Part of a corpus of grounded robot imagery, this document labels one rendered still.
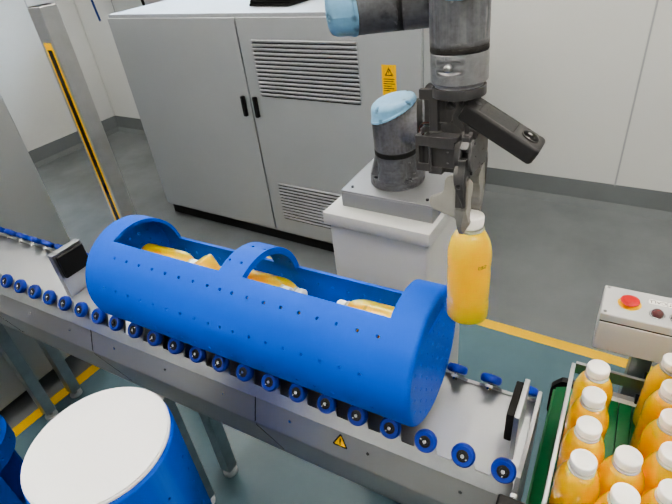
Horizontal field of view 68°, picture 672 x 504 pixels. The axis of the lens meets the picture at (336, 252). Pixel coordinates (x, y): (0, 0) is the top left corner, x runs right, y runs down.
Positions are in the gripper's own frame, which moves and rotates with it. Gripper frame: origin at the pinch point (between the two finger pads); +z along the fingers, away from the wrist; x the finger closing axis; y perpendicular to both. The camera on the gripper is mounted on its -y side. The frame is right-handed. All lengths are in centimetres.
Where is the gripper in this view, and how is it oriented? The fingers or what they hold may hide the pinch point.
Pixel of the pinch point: (471, 219)
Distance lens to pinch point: 78.8
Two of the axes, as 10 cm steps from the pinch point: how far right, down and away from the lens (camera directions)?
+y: -8.3, -1.9, 5.2
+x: -5.4, 4.9, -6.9
